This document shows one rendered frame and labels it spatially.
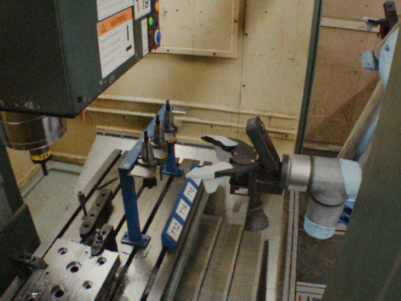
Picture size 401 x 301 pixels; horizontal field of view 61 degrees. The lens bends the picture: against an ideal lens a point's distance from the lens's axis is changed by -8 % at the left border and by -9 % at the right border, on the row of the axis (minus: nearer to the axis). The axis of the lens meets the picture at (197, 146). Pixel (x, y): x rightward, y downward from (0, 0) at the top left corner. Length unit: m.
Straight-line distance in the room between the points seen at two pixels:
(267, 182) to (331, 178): 0.13
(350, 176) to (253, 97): 1.06
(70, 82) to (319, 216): 0.56
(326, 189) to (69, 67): 0.53
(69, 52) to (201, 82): 1.22
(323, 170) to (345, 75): 2.68
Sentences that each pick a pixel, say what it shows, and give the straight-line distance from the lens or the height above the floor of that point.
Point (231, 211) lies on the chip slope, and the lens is 1.74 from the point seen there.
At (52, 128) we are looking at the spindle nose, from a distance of 0.81.
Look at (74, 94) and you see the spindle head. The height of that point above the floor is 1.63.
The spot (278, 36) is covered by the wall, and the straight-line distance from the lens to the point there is 1.65.
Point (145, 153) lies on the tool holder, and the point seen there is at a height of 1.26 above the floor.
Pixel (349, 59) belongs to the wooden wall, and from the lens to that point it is 3.36.
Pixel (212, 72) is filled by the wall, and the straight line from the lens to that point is 1.74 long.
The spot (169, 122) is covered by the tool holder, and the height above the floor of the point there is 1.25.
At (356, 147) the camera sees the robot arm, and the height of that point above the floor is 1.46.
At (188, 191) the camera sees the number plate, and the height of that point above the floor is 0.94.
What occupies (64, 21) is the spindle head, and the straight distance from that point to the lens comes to 0.59.
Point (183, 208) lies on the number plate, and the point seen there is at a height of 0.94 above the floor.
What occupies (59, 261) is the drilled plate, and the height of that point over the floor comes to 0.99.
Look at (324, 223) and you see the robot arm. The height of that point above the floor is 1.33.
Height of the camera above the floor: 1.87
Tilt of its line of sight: 32 degrees down
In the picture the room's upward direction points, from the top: straight up
